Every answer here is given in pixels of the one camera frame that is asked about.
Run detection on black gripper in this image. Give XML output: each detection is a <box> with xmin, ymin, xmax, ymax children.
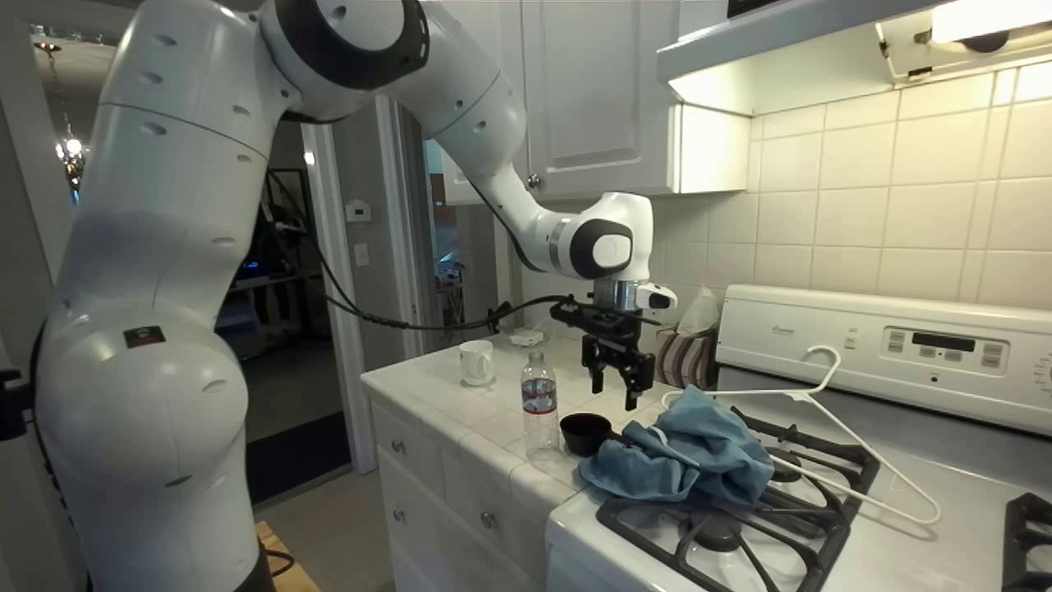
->
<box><xmin>553</xmin><ymin>300</ymin><xmax>656</xmax><ymax>412</ymax></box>

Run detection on small black pot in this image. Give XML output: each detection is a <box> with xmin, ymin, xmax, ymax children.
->
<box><xmin>560</xmin><ymin>416</ymin><xmax>612</xmax><ymax>456</ymax></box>

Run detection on clear plastic water bottle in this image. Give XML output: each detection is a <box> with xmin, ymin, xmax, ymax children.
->
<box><xmin>519</xmin><ymin>352</ymin><xmax>560</xmax><ymax>456</ymax></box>

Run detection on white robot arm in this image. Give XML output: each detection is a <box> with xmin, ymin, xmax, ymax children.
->
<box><xmin>34</xmin><ymin>0</ymin><xmax>673</xmax><ymax>592</ymax></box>

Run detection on plates against backsplash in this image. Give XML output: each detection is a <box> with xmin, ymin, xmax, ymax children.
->
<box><xmin>658</xmin><ymin>285</ymin><xmax>721</xmax><ymax>388</ymax></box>

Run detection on small white dish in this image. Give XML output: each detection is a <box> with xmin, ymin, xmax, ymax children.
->
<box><xmin>505</xmin><ymin>328</ymin><xmax>545</xmax><ymax>349</ymax></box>

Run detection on blue cloth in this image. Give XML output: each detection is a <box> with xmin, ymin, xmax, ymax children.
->
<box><xmin>579</xmin><ymin>388</ymin><xmax>774</xmax><ymax>508</ymax></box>

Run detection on white mug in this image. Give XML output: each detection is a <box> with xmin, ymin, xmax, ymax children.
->
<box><xmin>456</xmin><ymin>338</ymin><xmax>498</xmax><ymax>388</ymax></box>

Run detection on white plastic hanger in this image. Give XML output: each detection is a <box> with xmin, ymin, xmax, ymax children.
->
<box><xmin>658</xmin><ymin>341</ymin><xmax>948</xmax><ymax>530</ymax></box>

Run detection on white lower cabinet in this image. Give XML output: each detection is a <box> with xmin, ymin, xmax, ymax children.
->
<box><xmin>373</xmin><ymin>396</ymin><xmax>549</xmax><ymax>592</ymax></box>

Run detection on white cabinet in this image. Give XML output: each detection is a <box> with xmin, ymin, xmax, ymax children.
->
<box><xmin>373</xmin><ymin>396</ymin><xmax>549</xmax><ymax>592</ymax></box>
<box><xmin>441</xmin><ymin>0</ymin><xmax>749</xmax><ymax>204</ymax></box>

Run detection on black left stove grate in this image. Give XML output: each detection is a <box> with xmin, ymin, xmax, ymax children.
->
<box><xmin>594</xmin><ymin>416</ymin><xmax>881</xmax><ymax>592</ymax></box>

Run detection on black stove grate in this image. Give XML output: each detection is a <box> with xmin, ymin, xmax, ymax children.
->
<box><xmin>594</xmin><ymin>416</ymin><xmax>881</xmax><ymax>592</ymax></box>
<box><xmin>1002</xmin><ymin>493</ymin><xmax>1052</xmax><ymax>592</ymax></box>

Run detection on white upper cabinet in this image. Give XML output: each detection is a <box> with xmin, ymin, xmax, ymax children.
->
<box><xmin>441</xmin><ymin>0</ymin><xmax>749</xmax><ymax>204</ymax></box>

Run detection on white gas stove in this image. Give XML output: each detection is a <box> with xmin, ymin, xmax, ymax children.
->
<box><xmin>545</xmin><ymin>285</ymin><xmax>1052</xmax><ymax>592</ymax></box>

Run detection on white range hood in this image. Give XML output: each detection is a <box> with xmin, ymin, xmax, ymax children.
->
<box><xmin>658</xmin><ymin>0</ymin><xmax>1052</xmax><ymax>115</ymax></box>

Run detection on black right stove grate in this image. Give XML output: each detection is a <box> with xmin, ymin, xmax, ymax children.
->
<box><xmin>1002</xmin><ymin>493</ymin><xmax>1052</xmax><ymax>592</ymax></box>

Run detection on chandelier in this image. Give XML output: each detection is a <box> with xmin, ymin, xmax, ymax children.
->
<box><xmin>31</xmin><ymin>31</ymin><xmax>89</xmax><ymax>204</ymax></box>

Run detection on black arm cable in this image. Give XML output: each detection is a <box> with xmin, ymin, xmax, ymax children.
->
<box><xmin>311</xmin><ymin>235</ymin><xmax>571</xmax><ymax>334</ymax></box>

